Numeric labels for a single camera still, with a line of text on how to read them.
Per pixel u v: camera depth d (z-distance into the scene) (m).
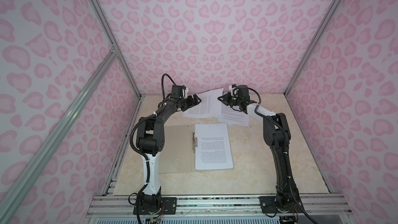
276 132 0.63
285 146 0.63
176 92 0.82
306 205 0.74
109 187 0.82
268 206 0.73
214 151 0.91
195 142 0.97
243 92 0.86
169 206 0.73
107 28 0.83
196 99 0.92
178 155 1.04
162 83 0.80
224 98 0.95
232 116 1.07
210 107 1.07
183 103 0.88
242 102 0.86
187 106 0.91
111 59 0.86
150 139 0.57
